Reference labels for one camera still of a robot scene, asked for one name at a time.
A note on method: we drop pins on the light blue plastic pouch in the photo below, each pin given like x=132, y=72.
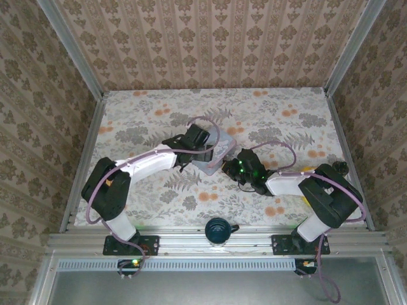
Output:
x=226, y=146

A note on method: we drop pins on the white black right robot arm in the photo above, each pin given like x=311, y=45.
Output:
x=330, y=197

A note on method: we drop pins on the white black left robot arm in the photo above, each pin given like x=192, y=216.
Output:
x=146, y=163

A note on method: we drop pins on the floral tablecloth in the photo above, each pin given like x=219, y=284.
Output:
x=222, y=203

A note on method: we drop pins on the yellow curved plastic object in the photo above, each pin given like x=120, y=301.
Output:
x=307, y=169

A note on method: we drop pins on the dark blue mug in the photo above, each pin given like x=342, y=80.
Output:
x=217, y=230

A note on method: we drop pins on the clear jar with black lid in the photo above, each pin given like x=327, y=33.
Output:
x=341, y=166

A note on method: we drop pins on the black connector board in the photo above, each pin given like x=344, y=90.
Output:
x=305, y=266
x=130, y=265

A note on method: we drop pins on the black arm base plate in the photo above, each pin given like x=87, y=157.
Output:
x=149, y=244
x=283, y=244

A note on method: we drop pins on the aluminium side rail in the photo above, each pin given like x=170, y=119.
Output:
x=84, y=159
x=343, y=143

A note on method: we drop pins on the aluminium mounting rail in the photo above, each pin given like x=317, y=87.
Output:
x=178, y=244

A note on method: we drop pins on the aluminium frame post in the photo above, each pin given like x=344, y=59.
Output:
x=353, y=47
x=70, y=47

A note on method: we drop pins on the aluminium frame bar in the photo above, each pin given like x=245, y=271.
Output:
x=43, y=282
x=388, y=279

